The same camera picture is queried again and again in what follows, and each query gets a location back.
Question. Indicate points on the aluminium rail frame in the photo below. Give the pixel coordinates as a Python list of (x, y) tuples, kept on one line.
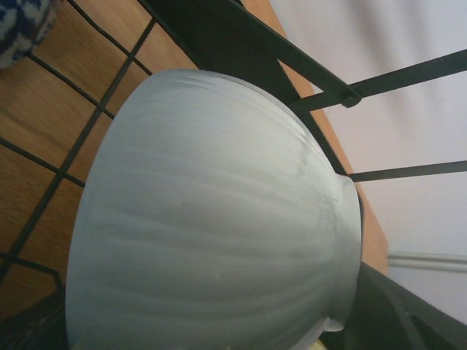
[(427, 261)]

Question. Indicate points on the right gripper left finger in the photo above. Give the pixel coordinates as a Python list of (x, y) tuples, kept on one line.
[(41, 326)]

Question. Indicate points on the bottom bowl of stack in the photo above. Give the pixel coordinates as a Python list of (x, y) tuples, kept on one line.
[(210, 219)]

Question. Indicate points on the black wire dish rack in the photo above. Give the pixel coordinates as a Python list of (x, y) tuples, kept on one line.
[(59, 100)]

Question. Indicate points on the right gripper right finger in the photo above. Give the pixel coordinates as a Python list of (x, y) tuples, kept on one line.
[(387, 316)]

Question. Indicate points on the red patterned bowl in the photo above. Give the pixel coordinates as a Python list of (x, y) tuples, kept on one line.
[(24, 25)]

